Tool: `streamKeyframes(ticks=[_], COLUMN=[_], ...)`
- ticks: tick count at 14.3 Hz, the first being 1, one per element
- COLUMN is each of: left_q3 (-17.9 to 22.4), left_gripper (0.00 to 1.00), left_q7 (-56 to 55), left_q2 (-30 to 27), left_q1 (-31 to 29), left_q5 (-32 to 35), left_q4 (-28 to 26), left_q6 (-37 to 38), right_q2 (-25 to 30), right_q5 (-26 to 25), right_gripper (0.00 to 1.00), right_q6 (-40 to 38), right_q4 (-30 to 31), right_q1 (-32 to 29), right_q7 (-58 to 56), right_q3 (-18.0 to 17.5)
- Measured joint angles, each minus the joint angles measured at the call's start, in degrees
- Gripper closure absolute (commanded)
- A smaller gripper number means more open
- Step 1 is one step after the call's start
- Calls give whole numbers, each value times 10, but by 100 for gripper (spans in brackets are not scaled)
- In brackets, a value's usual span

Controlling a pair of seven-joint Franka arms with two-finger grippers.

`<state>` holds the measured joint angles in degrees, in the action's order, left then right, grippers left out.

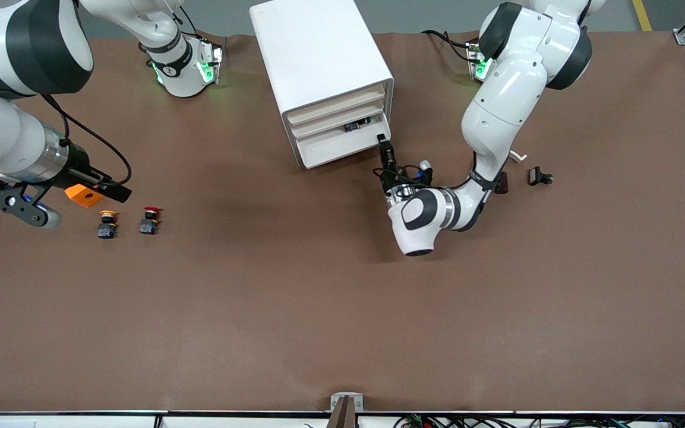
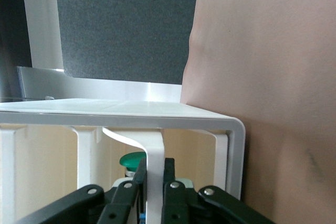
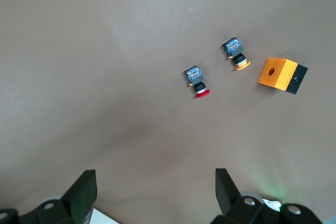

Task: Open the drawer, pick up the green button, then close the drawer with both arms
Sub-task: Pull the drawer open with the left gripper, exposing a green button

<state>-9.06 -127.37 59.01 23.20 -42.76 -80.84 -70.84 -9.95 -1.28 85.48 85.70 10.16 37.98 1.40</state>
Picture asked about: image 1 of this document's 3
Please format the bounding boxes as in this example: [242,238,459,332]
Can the orange button box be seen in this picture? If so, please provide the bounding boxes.
[64,184,105,209]

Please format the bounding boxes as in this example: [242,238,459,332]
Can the yellow push button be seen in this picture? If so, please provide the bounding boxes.
[97,210,118,240]

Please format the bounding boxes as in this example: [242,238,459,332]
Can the red push button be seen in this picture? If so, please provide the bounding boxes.
[138,206,163,235]

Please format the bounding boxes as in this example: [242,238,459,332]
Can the brown table mat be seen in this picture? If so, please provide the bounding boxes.
[0,31,685,414]

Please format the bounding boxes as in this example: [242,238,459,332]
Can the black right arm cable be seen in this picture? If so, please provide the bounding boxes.
[42,95,133,185]

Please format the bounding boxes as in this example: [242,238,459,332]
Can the black base cable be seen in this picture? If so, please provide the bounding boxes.
[421,29,479,63]

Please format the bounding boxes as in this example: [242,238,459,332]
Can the grey metal bracket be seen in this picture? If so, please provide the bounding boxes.
[330,392,364,413]

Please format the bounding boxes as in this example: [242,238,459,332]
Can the brown pointed post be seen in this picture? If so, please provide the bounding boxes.
[326,396,359,428]

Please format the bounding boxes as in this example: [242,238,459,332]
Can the tangled black cables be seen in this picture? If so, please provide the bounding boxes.
[393,413,685,428]

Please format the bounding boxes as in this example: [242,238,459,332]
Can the white table edge rail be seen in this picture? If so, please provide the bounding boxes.
[0,410,685,428]

